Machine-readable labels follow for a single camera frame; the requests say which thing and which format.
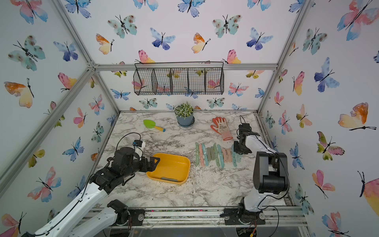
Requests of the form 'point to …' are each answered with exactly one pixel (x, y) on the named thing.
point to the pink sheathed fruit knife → (202, 157)
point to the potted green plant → (184, 114)
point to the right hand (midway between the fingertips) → (243, 148)
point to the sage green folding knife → (208, 154)
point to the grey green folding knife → (167, 179)
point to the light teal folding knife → (239, 157)
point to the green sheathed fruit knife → (197, 153)
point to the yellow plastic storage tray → (171, 167)
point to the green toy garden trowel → (151, 124)
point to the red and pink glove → (222, 128)
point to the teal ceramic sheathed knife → (205, 154)
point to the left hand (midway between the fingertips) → (154, 158)
